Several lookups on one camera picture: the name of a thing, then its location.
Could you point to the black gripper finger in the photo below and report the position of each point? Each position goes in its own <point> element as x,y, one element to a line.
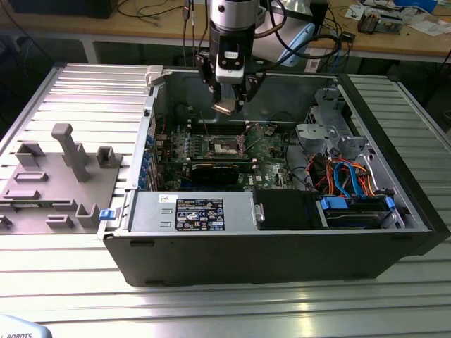
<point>206,70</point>
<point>253,84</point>

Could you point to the silver CPU chip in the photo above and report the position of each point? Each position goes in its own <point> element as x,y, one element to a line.
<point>222,107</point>

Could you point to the metal locking lever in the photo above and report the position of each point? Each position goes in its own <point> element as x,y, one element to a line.
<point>205,126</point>

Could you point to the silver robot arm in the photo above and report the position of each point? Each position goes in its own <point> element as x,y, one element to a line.
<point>230,14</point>

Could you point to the CPU socket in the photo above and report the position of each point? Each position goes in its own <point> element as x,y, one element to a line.
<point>225,148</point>

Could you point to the copper CPU cooler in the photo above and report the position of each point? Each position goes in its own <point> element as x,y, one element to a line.
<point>368,23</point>

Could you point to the coin cell battery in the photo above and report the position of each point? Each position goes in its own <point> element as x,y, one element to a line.
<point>268,131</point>

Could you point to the white case latch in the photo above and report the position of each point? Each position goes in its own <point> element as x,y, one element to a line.
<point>154,75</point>

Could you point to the green motherboard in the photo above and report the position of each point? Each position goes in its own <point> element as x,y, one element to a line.
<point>262,149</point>

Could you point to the wooden workbench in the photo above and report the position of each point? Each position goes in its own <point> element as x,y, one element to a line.
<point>141,30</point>

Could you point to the silver drive cage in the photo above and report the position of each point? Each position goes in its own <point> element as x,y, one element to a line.
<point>310,133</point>

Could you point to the tall black box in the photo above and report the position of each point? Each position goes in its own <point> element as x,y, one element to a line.
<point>320,21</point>

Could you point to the black graphics card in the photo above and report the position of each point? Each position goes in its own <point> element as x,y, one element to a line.
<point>215,175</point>

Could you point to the small black object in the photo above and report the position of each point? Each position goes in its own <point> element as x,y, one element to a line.
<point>348,36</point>

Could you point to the small electronic module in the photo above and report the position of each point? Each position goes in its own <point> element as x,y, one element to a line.
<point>391,23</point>

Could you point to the grey power supply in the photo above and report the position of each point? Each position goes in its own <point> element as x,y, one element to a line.
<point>148,211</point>

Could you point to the wide black box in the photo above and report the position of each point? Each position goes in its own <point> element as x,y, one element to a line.
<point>60,7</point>

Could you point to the hard disk in blue carrier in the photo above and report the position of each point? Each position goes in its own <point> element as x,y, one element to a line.
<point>352,218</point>

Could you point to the blue case tab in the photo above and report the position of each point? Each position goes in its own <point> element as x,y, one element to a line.
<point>107,214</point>

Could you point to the black PC case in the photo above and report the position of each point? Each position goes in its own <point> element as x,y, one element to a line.
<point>246,260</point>

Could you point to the blue box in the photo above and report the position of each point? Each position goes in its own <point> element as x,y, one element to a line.
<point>415,3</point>

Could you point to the white paper sheets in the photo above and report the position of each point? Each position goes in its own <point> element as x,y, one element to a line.
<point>428,28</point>

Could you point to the grey parts rack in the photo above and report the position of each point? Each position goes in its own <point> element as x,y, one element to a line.
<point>53,192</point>

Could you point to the green RAM stick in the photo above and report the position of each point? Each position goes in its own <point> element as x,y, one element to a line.
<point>31,205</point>

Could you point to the pale blue teach pendant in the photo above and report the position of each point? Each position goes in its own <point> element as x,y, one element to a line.
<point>21,327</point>

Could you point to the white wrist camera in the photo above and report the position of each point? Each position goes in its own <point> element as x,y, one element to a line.
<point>230,68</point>

